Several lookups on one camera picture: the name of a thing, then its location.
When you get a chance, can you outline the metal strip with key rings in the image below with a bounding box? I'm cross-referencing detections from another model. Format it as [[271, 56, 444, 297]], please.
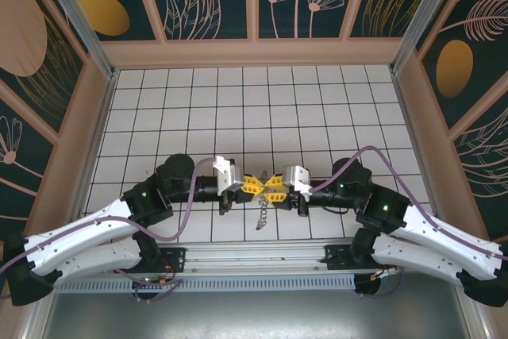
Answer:
[[255, 171, 273, 232]]

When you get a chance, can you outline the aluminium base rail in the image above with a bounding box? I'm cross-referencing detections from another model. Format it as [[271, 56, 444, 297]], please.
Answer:
[[184, 244, 329, 276]]

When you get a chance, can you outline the aluminium table side rail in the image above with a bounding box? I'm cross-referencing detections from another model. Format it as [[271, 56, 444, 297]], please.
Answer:
[[391, 71, 442, 231], [70, 68, 120, 237]]

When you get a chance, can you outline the grey slotted cable duct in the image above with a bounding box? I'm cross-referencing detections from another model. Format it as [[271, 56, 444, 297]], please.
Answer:
[[53, 274, 356, 295]]

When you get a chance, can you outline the small controller board with wires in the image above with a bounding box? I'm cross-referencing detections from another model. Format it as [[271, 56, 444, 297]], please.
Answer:
[[144, 263, 178, 287]]

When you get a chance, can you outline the aluminium corner post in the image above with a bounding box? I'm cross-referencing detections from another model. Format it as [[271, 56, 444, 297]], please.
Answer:
[[33, 0, 119, 79], [390, 0, 460, 75]]

